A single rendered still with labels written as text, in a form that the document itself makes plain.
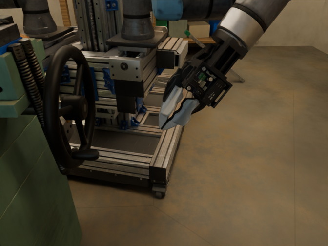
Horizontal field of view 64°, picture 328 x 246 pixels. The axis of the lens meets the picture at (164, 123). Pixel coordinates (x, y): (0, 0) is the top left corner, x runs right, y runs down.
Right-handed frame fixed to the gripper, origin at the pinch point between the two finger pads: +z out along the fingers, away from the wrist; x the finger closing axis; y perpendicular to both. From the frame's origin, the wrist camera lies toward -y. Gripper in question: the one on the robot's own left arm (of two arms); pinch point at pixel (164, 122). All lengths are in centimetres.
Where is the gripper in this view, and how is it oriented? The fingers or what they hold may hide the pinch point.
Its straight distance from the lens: 53.5
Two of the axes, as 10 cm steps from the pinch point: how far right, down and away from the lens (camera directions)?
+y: 1.3, 3.2, -9.4
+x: 7.9, 5.4, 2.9
